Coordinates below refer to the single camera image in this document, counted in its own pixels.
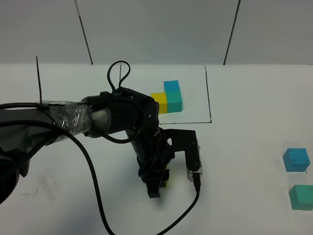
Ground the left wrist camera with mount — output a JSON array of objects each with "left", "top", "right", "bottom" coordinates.
[{"left": 163, "top": 129, "right": 202, "bottom": 188}]

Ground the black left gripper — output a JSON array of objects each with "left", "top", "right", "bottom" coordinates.
[{"left": 129, "top": 127, "right": 176, "bottom": 198}]

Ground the green template cube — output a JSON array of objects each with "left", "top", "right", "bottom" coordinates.
[{"left": 165, "top": 91, "right": 182, "bottom": 113}]

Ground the black left camera cable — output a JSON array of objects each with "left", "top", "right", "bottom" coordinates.
[{"left": 0, "top": 102, "right": 201, "bottom": 235}]

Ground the yellow template cube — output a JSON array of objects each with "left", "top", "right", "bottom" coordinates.
[{"left": 151, "top": 92, "right": 168, "bottom": 114}]

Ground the blue template cube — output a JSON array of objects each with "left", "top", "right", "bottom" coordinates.
[{"left": 163, "top": 80, "right": 180, "bottom": 93}]

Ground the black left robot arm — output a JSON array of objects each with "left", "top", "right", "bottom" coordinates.
[{"left": 0, "top": 87, "right": 173, "bottom": 201}]

